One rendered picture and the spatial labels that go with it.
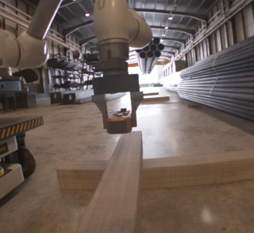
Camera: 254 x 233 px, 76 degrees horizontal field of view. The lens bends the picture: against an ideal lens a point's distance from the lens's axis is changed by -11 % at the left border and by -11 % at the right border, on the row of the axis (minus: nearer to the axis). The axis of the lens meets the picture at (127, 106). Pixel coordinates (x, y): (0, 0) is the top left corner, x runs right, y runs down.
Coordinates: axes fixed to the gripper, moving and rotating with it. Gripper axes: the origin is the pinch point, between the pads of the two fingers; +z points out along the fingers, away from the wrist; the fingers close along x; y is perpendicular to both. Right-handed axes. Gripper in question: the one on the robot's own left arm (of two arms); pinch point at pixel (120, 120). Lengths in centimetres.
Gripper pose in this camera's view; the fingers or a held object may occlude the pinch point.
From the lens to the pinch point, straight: 53.9
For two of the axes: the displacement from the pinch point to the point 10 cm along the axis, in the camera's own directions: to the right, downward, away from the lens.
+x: -9.9, 0.7, 1.0
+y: 0.9, -1.1, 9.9
